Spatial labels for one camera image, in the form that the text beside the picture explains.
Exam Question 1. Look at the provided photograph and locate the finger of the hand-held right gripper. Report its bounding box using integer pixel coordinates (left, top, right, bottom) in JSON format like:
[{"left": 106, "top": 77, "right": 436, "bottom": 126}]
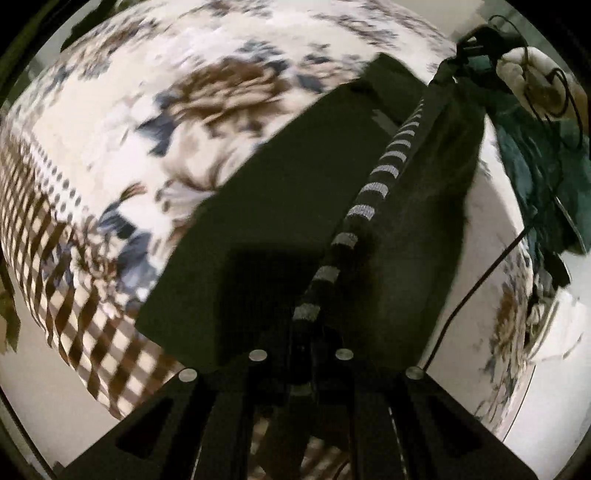
[{"left": 429, "top": 56, "right": 464, "bottom": 88}]

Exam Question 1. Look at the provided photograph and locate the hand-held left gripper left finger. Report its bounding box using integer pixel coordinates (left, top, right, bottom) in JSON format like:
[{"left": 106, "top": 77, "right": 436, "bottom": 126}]
[{"left": 59, "top": 349, "right": 280, "bottom": 480}]

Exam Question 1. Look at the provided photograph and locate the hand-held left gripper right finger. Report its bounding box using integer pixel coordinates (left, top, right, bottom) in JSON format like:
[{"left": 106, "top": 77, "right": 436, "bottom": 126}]
[{"left": 331, "top": 348, "right": 539, "bottom": 480}]

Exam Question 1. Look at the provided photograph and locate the person's right hand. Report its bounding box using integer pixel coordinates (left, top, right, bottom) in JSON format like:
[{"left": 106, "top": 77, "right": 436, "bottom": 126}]
[{"left": 497, "top": 45, "right": 581, "bottom": 119}]

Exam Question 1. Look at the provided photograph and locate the floral printed blanket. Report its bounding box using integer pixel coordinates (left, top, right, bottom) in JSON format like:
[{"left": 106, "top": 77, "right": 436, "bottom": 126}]
[{"left": 0, "top": 0, "right": 536, "bottom": 439}]

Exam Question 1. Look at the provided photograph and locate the teal cloth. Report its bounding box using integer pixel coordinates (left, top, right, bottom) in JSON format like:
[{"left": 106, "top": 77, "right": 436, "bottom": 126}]
[{"left": 483, "top": 55, "right": 591, "bottom": 289}]

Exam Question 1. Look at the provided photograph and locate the black cable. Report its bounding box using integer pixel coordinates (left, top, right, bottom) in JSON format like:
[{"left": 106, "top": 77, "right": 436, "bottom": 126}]
[{"left": 423, "top": 217, "right": 536, "bottom": 367}]

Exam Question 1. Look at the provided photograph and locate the black garment with striped trim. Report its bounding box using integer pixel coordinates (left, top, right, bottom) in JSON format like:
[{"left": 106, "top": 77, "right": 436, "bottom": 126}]
[{"left": 136, "top": 52, "right": 486, "bottom": 376}]

